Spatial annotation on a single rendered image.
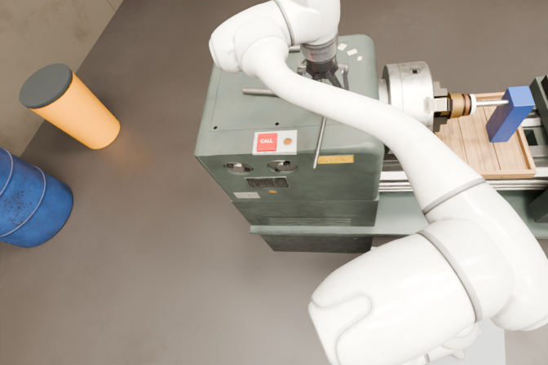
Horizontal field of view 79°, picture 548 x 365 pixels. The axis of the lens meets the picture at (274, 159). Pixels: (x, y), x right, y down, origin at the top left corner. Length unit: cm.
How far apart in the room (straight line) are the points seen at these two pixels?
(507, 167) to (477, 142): 13
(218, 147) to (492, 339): 108
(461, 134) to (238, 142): 88
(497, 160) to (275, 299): 139
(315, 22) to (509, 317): 58
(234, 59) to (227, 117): 44
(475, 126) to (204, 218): 174
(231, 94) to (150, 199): 167
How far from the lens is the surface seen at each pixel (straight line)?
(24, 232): 297
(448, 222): 52
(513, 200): 181
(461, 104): 127
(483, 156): 146
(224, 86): 121
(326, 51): 81
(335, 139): 99
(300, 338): 211
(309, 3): 72
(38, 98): 290
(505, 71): 299
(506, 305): 53
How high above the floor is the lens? 209
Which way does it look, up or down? 59 degrees down
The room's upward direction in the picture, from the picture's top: 24 degrees counter-clockwise
